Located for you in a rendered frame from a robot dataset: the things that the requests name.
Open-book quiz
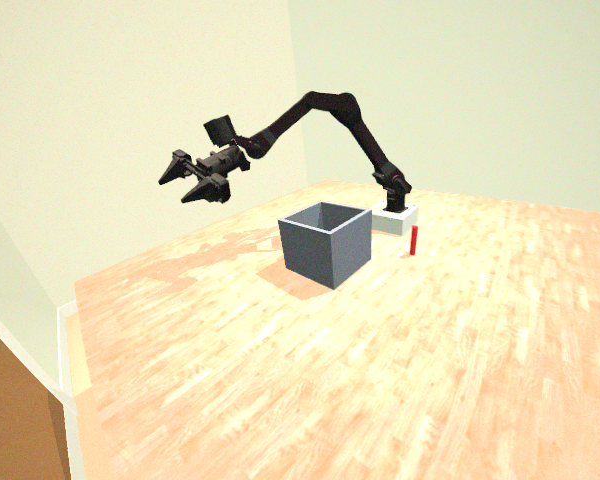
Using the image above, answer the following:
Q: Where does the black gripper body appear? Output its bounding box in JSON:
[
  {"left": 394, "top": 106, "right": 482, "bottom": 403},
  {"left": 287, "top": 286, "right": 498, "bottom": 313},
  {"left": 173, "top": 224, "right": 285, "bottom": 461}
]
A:
[{"left": 172, "top": 149, "right": 232, "bottom": 204}]

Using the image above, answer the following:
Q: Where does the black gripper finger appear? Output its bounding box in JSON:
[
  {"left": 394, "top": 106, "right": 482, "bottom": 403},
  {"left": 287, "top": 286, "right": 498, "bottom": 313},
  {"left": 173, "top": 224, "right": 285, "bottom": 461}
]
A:
[
  {"left": 181, "top": 177, "right": 219, "bottom": 203},
  {"left": 158, "top": 155, "right": 186, "bottom": 185}
]

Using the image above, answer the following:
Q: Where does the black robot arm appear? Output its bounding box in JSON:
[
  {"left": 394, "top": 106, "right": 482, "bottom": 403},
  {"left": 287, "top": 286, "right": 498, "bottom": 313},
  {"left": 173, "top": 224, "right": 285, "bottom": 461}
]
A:
[{"left": 203, "top": 91, "right": 412, "bottom": 214}]

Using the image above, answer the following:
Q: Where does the red peg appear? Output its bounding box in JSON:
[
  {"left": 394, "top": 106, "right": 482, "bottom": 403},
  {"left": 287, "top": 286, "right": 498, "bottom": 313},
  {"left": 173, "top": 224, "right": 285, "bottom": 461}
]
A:
[{"left": 410, "top": 225, "right": 418, "bottom": 256}]

